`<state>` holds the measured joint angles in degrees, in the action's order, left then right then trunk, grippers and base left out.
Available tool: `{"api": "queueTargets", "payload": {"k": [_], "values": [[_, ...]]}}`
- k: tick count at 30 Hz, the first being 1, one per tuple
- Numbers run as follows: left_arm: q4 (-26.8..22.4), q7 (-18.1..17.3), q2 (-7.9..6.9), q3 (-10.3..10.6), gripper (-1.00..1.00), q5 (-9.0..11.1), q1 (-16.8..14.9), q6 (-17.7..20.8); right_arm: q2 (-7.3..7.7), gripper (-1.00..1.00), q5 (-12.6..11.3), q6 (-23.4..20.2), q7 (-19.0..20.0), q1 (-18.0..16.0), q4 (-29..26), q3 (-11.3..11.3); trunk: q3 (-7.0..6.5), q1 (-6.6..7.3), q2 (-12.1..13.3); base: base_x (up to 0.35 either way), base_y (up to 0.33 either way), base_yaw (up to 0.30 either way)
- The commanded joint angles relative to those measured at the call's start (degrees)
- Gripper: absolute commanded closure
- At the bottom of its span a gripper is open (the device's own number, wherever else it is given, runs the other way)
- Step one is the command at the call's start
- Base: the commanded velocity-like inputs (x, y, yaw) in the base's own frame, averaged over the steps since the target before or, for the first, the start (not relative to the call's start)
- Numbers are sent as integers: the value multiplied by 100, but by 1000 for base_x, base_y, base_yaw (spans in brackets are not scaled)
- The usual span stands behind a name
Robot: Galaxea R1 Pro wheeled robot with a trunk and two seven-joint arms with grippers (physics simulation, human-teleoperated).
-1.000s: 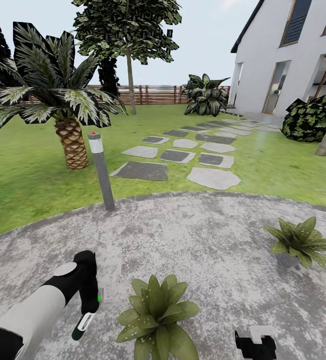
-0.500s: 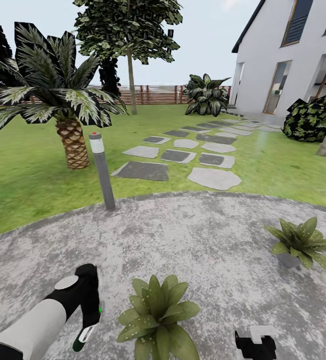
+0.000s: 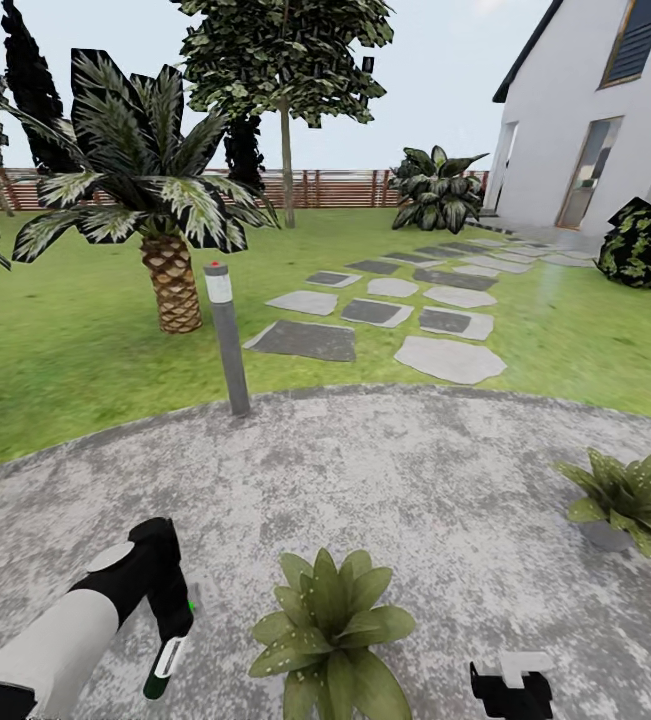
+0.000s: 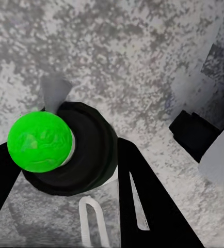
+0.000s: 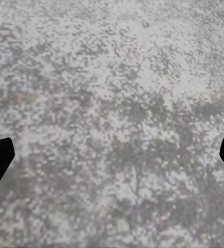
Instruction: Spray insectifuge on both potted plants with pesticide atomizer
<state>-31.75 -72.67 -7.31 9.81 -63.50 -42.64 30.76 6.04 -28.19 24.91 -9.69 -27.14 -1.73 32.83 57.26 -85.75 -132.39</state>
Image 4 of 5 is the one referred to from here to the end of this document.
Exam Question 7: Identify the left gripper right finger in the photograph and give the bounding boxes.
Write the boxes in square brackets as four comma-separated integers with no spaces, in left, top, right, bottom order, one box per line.
[117,137,204,248]

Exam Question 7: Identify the insectifuge atomizer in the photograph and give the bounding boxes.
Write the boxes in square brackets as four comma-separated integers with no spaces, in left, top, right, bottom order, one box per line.
[7,76,119,197]

